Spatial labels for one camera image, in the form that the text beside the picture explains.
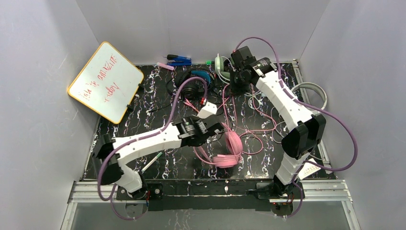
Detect pink headphones with cable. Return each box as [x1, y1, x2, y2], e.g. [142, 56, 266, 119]
[185, 83, 286, 169]

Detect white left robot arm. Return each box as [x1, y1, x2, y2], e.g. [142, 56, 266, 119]
[95, 103, 224, 193]

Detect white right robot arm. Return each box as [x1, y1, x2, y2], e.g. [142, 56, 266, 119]
[230, 46, 326, 196]

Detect white green marker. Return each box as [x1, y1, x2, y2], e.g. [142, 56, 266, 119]
[141, 152, 163, 173]

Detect pink marker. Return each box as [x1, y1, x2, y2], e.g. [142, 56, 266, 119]
[156, 62, 175, 71]

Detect blue black marker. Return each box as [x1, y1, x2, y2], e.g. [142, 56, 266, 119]
[165, 54, 192, 67]

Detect yellow framed whiteboard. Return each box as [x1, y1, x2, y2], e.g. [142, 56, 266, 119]
[68, 41, 144, 124]

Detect green headphones with cable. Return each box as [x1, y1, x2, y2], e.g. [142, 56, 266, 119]
[214, 53, 234, 84]

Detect black blue headphones with cable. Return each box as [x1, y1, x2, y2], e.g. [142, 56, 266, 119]
[147, 68, 220, 114]

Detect white headphones with cable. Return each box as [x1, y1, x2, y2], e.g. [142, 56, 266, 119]
[271, 82, 327, 143]

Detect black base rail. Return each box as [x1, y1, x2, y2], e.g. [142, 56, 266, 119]
[68, 177, 350, 213]

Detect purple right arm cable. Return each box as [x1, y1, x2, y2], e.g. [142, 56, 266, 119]
[233, 36, 359, 219]

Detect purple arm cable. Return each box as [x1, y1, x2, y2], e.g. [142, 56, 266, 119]
[233, 36, 359, 219]
[96, 76, 208, 221]

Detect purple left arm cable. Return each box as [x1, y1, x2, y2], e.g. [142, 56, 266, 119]
[96, 76, 208, 221]

